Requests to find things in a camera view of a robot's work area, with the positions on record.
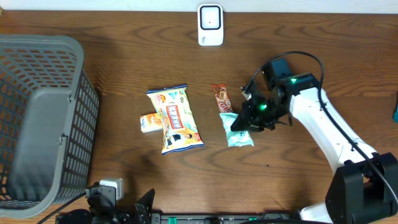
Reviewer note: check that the grey plastic shopping basket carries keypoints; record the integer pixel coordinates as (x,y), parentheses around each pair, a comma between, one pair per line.
(49,111)

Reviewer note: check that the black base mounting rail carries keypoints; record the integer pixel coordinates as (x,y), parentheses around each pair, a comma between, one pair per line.
(158,218)

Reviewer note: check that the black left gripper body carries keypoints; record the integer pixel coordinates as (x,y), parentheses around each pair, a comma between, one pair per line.
(120,218)

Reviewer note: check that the blue Listerine mouthwash bottle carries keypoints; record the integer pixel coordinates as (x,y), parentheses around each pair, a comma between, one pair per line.
(395,115)

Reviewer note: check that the orange white snack packet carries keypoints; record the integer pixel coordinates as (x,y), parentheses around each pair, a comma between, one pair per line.
(150,123)

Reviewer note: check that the red chocolate bar wrapper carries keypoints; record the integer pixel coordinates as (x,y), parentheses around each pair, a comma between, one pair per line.
(222,98)

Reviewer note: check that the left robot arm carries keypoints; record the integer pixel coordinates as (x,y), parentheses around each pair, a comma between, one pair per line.
(104,209)

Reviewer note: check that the white barcode scanner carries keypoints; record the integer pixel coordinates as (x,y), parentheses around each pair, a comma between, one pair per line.
(210,25)

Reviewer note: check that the yellow white wipes packet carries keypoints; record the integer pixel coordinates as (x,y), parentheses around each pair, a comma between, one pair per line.
(179,127)

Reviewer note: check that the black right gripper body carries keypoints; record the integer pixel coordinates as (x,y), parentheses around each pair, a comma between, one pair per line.
(262,115)

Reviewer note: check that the mint green wipes pack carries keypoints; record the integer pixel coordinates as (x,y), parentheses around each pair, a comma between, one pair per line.
(235,138)

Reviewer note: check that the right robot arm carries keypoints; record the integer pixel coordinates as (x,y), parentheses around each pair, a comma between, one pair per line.
(364,184)

